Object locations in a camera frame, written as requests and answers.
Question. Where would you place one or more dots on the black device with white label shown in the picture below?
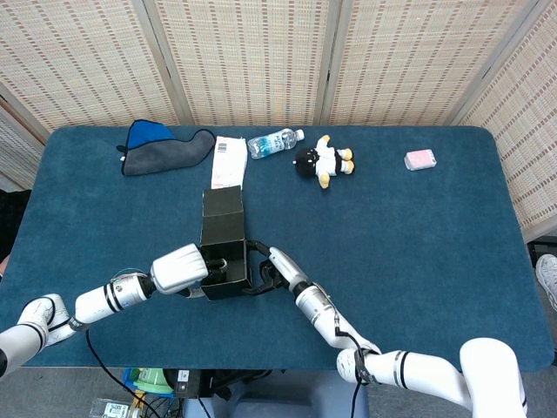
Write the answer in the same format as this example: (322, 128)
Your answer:
(185, 383)

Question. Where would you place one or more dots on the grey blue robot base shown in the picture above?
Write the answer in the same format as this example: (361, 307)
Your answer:
(283, 396)

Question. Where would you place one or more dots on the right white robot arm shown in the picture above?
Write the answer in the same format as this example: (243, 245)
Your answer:
(418, 368)

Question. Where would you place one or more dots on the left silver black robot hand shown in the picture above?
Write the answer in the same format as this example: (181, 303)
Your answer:
(178, 267)

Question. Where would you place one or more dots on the white labelled packet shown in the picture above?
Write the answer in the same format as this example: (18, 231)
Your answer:
(111, 409)

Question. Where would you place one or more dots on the blue cloth-covered table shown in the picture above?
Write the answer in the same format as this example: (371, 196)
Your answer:
(413, 239)

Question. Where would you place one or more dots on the white sneaker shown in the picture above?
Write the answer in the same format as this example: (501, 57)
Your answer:
(547, 274)

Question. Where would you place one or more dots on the green plastic container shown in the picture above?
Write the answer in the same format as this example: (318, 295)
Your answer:
(150, 381)

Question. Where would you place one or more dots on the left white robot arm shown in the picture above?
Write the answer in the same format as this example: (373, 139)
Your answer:
(100, 300)

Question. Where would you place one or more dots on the black cardboard box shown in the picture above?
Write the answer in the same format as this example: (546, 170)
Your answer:
(222, 226)

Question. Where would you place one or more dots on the black white penguin plush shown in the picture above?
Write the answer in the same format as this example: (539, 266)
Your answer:
(324, 159)

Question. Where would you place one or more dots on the clear plastic water bottle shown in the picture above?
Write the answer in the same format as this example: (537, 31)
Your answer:
(270, 143)

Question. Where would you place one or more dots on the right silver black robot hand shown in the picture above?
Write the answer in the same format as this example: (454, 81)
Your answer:
(285, 267)

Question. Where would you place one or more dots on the grey and blue cloth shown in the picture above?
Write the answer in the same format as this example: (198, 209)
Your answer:
(165, 154)

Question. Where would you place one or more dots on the pink tissue pack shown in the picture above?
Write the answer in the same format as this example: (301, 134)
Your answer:
(420, 159)

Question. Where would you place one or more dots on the white paper packet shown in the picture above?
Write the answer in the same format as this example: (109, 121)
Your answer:
(228, 161)

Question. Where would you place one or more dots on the woven bamboo screen panel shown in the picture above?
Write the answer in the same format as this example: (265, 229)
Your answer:
(87, 56)
(413, 56)
(17, 148)
(526, 130)
(248, 56)

